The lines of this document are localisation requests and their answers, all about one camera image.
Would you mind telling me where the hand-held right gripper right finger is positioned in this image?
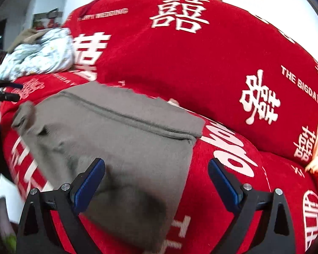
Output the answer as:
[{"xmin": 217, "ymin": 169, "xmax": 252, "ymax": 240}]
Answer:
[{"xmin": 208, "ymin": 158, "xmax": 297, "ymax": 254}]

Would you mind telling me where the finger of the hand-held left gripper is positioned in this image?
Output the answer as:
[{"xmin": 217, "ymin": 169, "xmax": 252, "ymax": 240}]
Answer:
[
  {"xmin": 0, "ymin": 93, "xmax": 20, "ymax": 102},
  {"xmin": 0, "ymin": 81, "xmax": 23, "ymax": 90}
]

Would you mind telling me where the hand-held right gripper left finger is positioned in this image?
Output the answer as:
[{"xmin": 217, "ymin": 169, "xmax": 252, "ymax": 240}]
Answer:
[{"xmin": 16, "ymin": 158, "xmax": 106, "ymax": 254}]

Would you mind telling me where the grey knit sweater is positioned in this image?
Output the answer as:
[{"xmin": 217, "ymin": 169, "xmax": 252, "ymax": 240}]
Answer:
[{"xmin": 11, "ymin": 81, "xmax": 206, "ymax": 253}]

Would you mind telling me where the olive brown cloth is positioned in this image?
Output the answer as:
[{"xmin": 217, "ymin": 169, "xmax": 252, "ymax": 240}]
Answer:
[{"xmin": 7, "ymin": 28, "xmax": 52, "ymax": 54}]

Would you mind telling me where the white floral cloth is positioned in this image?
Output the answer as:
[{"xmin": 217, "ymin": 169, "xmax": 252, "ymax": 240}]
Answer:
[{"xmin": 0, "ymin": 28, "xmax": 75, "ymax": 81}]

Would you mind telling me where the red printed blanket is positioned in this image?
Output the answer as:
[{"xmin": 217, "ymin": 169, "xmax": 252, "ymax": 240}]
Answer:
[{"xmin": 0, "ymin": 0, "xmax": 318, "ymax": 254}]

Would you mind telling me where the cluttered wall shelf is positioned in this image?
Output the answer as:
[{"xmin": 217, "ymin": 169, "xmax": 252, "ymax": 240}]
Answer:
[{"xmin": 33, "ymin": 9, "xmax": 63, "ymax": 30}]

